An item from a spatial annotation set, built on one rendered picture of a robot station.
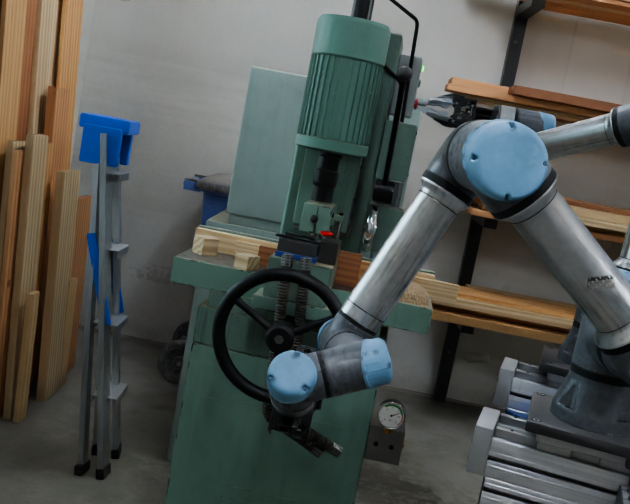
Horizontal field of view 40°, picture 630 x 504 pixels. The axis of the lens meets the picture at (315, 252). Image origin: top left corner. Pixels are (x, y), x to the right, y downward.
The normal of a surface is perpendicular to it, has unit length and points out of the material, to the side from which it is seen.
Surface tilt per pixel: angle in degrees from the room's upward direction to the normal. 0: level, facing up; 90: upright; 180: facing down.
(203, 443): 90
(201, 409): 90
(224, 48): 90
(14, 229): 87
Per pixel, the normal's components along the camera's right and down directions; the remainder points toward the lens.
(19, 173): 0.99, 0.14
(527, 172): 0.04, 0.06
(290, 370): 0.00, -0.38
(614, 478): -0.29, 0.08
